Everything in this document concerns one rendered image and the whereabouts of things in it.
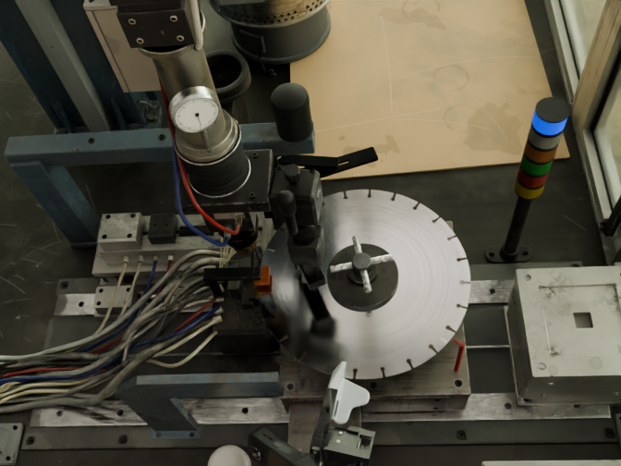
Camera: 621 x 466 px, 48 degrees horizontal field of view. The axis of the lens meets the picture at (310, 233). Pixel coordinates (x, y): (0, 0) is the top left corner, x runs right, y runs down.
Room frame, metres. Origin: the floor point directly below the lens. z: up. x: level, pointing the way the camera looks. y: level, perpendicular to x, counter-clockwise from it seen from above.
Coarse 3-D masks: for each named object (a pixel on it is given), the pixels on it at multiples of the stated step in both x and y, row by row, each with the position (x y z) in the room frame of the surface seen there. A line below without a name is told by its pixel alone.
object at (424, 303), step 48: (384, 192) 0.64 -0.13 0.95; (336, 240) 0.57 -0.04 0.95; (384, 240) 0.55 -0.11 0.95; (432, 240) 0.53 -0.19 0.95; (288, 288) 0.50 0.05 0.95; (432, 288) 0.45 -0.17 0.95; (288, 336) 0.42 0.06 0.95; (336, 336) 0.40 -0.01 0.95; (384, 336) 0.39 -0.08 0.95; (432, 336) 0.38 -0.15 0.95
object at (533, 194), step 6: (516, 180) 0.59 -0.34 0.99; (516, 186) 0.58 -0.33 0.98; (522, 186) 0.57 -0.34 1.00; (516, 192) 0.58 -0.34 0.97; (522, 192) 0.57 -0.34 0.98; (528, 192) 0.57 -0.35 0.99; (534, 192) 0.56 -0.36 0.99; (540, 192) 0.56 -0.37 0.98; (522, 198) 0.57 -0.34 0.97; (528, 198) 0.56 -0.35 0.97; (534, 198) 0.56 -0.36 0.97
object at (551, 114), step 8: (536, 104) 0.60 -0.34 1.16; (544, 104) 0.59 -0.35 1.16; (552, 104) 0.59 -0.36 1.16; (560, 104) 0.59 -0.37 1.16; (536, 112) 0.58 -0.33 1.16; (544, 112) 0.58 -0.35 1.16; (552, 112) 0.58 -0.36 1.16; (560, 112) 0.58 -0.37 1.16; (568, 112) 0.57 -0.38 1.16; (536, 120) 0.58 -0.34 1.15; (544, 120) 0.57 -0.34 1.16; (552, 120) 0.57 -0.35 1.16; (560, 120) 0.56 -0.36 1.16; (536, 128) 0.58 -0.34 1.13; (544, 128) 0.57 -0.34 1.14; (552, 128) 0.56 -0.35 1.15; (560, 128) 0.56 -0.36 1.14
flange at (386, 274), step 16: (336, 256) 0.53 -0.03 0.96; (352, 256) 0.53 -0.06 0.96; (336, 272) 0.50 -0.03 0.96; (352, 272) 0.49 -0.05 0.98; (384, 272) 0.49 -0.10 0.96; (336, 288) 0.48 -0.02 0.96; (352, 288) 0.47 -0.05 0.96; (384, 288) 0.46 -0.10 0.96; (352, 304) 0.44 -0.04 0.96; (368, 304) 0.44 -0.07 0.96
